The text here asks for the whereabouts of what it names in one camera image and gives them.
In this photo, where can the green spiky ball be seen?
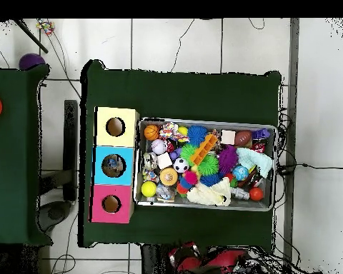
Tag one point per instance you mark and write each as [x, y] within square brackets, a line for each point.
[208, 165]

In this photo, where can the black upright bar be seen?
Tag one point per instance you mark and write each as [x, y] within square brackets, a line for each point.
[71, 148]

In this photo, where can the grey round base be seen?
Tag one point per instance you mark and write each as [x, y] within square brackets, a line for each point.
[56, 212]

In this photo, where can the purple round object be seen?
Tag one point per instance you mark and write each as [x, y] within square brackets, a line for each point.
[31, 61]

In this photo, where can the clear shallow mesh bin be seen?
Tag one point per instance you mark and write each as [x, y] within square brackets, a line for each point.
[206, 120]

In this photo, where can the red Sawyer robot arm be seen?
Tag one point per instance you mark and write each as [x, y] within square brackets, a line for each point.
[208, 262]

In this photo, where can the small orange basketball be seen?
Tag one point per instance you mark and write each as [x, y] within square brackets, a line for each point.
[152, 132]

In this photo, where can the blue spiky ball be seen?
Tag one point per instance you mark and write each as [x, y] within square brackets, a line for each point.
[198, 135]

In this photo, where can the purple spiky ball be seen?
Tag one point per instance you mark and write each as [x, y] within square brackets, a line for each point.
[228, 158]

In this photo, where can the yellow green ball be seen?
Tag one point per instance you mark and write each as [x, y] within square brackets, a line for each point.
[149, 189]

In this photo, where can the dark green side table cloth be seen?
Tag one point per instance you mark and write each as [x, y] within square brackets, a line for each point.
[14, 171]

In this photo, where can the small colourful item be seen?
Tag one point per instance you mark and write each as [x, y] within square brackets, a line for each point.
[45, 26]

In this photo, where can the small black white soccer ball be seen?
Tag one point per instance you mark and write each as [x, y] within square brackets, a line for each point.
[181, 165]

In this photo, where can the black stick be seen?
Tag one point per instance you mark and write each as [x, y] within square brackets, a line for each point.
[28, 34]

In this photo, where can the cream knitted cloth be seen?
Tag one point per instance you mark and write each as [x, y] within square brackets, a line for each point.
[211, 193]

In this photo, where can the wooden box three holes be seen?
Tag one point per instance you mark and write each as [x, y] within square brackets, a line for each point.
[128, 140]

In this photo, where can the orange toy brick round studs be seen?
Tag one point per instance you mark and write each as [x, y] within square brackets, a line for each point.
[203, 149]

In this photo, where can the brown toy football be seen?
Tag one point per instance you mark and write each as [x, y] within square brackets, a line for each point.
[244, 138]

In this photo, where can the light blue cloth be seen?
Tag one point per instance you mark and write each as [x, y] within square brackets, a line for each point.
[256, 161]

